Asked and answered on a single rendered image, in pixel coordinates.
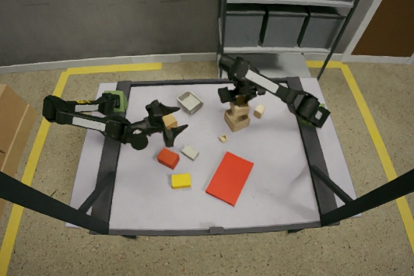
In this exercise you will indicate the yellow rectangular block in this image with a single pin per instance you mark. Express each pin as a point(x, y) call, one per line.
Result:
point(181, 181)

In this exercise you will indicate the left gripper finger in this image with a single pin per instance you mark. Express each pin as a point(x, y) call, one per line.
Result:
point(176, 131)
point(168, 110)

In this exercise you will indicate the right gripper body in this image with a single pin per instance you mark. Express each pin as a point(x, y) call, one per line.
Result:
point(240, 90)

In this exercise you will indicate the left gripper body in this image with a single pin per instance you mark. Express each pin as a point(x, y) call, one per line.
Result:
point(167, 134)

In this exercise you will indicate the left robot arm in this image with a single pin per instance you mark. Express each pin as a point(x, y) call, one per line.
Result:
point(114, 127)

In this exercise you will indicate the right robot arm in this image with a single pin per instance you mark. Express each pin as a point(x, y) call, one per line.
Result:
point(242, 70)

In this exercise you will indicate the tan cube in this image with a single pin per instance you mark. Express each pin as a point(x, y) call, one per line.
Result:
point(170, 121)

